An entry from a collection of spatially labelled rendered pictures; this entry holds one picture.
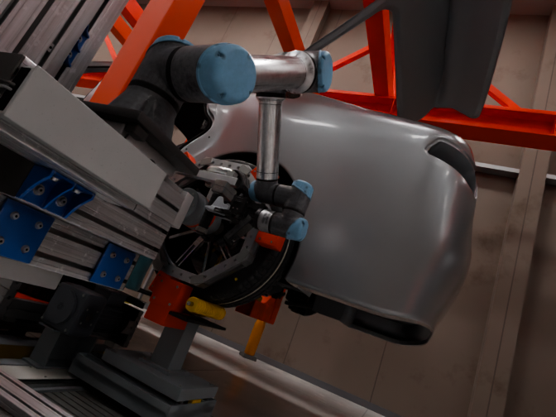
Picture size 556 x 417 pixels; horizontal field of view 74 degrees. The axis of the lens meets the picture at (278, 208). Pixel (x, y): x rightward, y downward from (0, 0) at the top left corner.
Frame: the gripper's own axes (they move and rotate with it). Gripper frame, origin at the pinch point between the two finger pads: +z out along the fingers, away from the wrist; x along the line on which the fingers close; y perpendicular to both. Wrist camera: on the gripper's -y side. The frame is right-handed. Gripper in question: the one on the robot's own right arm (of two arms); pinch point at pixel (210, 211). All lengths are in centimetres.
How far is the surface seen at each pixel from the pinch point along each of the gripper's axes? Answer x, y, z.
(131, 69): 5, 52, 66
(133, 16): -140, 241, 313
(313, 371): -422, -66, 36
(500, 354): -406, 32, -164
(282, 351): -420, -59, 85
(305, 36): -395, 476, 239
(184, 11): -2, 95, 65
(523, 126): -250, 231, -120
